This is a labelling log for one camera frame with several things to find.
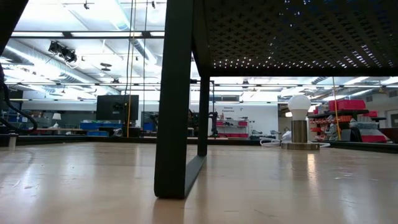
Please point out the black perforated metal riser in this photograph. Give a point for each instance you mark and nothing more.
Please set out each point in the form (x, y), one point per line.
(174, 93)

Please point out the black overhead rig bar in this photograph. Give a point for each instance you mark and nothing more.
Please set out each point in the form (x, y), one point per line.
(66, 34)

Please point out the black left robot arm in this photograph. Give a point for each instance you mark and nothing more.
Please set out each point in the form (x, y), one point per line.
(9, 18)

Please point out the black mounted camera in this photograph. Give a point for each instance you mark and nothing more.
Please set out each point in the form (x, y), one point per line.
(66, 54)

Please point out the black monitor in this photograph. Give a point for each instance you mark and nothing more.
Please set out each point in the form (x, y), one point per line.
(115, 107)

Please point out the black aluminium table frame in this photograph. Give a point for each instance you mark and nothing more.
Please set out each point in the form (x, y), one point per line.
(77, 140)

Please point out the white table lamp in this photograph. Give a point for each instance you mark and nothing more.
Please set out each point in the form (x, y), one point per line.
(57, 116)

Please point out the blue background bin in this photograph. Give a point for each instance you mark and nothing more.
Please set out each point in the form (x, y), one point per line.
(93, 126)

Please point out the black shelf with bins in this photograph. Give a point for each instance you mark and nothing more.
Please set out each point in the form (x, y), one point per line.
(339, 112)

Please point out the brass lamp with white bulb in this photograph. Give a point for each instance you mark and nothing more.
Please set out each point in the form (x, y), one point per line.
(299, 130)

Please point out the background robot workstation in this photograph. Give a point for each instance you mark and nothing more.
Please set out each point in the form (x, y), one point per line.
(213, 118)

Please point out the background shelf with red bins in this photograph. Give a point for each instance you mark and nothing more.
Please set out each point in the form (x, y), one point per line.
(239, 123)

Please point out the red bin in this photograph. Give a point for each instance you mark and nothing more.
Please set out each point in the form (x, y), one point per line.
(346, 104)

